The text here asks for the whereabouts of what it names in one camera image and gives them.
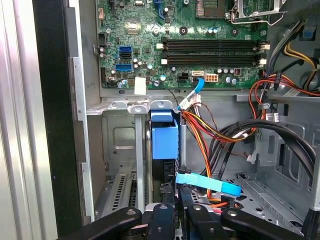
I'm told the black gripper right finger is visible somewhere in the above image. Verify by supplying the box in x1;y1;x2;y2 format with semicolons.
178;186;305;240

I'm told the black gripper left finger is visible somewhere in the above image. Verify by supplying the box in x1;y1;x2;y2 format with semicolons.
59;183;176;240

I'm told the hard disk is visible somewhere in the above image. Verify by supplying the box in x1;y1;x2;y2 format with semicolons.
146;109;181;216

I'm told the grey metal disk bay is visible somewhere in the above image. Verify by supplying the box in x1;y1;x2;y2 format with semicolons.
86;99;188;218

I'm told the white paper label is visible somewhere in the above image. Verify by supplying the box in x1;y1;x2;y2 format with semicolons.
134;76;147;96

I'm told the black open PC case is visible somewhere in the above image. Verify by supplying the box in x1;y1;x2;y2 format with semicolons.
32;0;320;240

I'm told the black RAM slot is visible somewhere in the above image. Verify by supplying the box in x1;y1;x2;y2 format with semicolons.
156;36;271;51
160;51;271;67

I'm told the green motherboard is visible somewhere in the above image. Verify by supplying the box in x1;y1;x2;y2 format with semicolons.
96;0;270;90

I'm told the CPU socket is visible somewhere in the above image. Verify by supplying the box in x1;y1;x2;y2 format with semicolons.
194;0;226;20

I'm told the blue expansion slot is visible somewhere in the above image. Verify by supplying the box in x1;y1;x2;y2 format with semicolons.
153;0;166;20

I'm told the metal socket cover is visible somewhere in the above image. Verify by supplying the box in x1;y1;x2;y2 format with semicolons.
231;0;287;20

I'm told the grey power supply unit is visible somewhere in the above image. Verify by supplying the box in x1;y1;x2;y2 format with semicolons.
277;0;320;21

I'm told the thick black cable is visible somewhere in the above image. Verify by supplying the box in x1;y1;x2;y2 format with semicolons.
209;119;317;181

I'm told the red orange wire harness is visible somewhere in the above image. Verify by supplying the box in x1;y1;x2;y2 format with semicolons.
248;73;320;121

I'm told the yellow black wire bundle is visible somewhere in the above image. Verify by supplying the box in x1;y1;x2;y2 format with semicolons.
267;21;320;93

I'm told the locking lever wire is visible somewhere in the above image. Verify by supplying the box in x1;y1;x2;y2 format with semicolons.
226;6;287;27

